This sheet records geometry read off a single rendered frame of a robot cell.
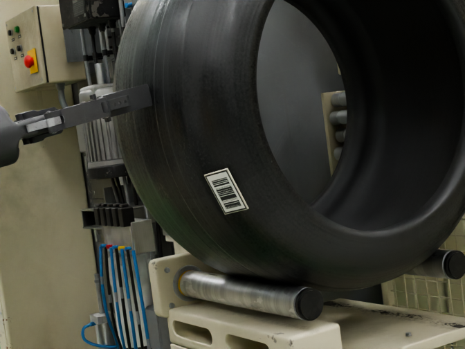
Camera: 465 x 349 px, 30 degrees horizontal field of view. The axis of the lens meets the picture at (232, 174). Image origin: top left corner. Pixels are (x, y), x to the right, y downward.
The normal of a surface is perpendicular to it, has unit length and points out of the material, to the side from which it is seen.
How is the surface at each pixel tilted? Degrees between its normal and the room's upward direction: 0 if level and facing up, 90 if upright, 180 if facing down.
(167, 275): 90
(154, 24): 66
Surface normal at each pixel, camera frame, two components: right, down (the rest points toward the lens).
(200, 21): -0.25, -0.22
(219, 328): -0.84, 0.14
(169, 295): 0.52, -0.02
